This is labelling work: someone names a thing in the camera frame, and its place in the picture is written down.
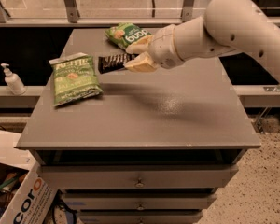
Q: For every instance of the grey drawer cabinet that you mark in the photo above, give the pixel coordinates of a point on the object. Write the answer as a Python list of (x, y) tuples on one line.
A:
[(189, 115)]

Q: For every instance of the grey drawer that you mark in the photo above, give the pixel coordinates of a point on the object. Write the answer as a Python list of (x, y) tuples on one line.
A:
[(138, 177), (139, 201), (140, 217)]

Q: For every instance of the top grey drawer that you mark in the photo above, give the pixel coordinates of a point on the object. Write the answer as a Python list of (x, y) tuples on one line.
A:
[(138, 177)]

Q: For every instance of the grey metal railing frame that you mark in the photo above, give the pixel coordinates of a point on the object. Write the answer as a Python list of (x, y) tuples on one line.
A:
[(88, 13)]

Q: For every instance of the bottom grey drawer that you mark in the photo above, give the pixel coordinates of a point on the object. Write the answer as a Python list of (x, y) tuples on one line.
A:
[(140, 217)]

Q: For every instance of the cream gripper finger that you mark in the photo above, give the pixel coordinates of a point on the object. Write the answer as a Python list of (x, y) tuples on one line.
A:
[(142, 63), (139, 46)]

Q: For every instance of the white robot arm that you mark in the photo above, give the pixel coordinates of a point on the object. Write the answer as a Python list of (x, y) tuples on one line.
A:
[(226, 26)]

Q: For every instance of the green Kettle jalapeno chip bag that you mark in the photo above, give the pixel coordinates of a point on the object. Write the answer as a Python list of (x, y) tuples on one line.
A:
[(74, 78)]

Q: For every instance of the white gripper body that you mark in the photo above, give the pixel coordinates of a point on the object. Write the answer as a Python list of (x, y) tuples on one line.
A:
[(162, 49)]

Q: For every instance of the white cardboard box orange lettering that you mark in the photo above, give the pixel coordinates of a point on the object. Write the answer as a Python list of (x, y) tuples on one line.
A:
[(24, 196)]

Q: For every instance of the white hand sanitizer pump bottle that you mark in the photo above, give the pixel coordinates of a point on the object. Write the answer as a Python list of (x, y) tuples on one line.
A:
[(13, 81)]

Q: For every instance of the dark rxbar chocolate bar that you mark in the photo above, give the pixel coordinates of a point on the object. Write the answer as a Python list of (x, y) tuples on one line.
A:
[(114, 62)]

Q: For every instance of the middle grey drawer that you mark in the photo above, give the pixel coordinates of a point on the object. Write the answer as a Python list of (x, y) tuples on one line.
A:
[(139, 201)]

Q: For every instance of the green popcorn snack bag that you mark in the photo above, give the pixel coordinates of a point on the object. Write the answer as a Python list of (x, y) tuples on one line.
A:
[(125, 34)]

